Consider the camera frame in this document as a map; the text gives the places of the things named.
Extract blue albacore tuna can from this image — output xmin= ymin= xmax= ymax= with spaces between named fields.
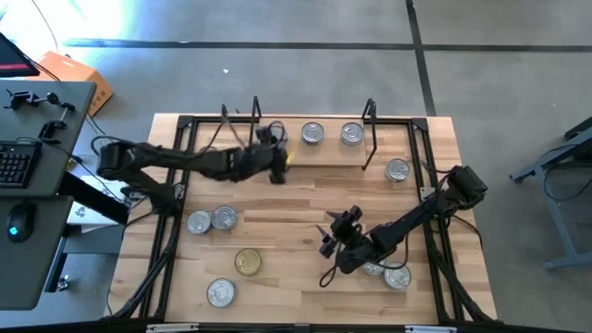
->
xmin=361 ymin=261 xmax=386 ymax=278
xmin=206 ymin=277 xmax=237 ymax=309
xmin=382 ymin=262 xmax=413 ymax=291

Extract blue-grey metal stand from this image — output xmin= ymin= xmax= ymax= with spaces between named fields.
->
xmin=508 ymin=115 xmax=592 ymax=272

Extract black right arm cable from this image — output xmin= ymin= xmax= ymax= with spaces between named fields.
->
xmin=317 ymin=230 xmax=413 ymax=289

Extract black desk leg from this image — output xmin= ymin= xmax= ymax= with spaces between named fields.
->
xmin=58 ymin=170 xmax=131 ymax=227

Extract silver table bracket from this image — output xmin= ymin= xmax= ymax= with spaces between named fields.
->
xmin=145 ymin=322 xmax=201 ymax=333
xmin=404 ymin=325 xmax=459 ymax=333

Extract black computer mouse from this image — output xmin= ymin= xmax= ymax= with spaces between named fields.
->
xmin=6 ymin=202 xmax=37 ymax=245

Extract green tuna can silver lid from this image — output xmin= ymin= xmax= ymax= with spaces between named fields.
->
xmin=384 ymin=157 xmax=412 ymax=183
xmin=301 ymin=121 xmax=326 ymax=146

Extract green tuna can gold lid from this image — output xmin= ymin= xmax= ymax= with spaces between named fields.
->
xmin=234 ymin=248 xmax=263 ymax=278

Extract black desk clamp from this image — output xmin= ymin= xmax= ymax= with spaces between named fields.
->
xmin=37 ymin=101 xmax=78 ymax=143
xmin=3 ymin=89 xmax=61 ymax=111

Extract orange cardboard box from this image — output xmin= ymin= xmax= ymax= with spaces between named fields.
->
xmin=25 ymin=50 xmax=116 ymax=117

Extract black stand cable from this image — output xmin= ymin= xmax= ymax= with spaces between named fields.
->
xmin=541 ymin=142 xmax=592 ymax=204

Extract grey office desk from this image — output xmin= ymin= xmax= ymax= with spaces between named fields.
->
xmin=0 ymin=79 xmax=98 ymax=312

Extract black desk monitor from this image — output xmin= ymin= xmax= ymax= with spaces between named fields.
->
xmin=0 ymin=31 xmax=42 ymax=79

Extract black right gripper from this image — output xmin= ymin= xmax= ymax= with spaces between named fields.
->
xmin=315 ymin=205 xmax=367 ymax=260

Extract white box with logo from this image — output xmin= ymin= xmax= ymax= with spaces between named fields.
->
xmin=66 ymin=174 xmax=135 ymax=235

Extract black aluminium table frame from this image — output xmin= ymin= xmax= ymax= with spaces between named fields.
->
xmin=104 ymin=114 xmax=499 ymax=325

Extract yellowfin tuna can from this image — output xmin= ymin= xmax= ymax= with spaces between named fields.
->
xmin=340 ymin=121 xmax=366 ymax=147
xmin=186 ymin=209 xmax=213 ymax=236
xmin=211 ymin=204 xmax=239 ymax=231

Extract black keyboard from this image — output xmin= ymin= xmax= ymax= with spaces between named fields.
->
xmin=0 ymin=140 xmax=43 ymax=190

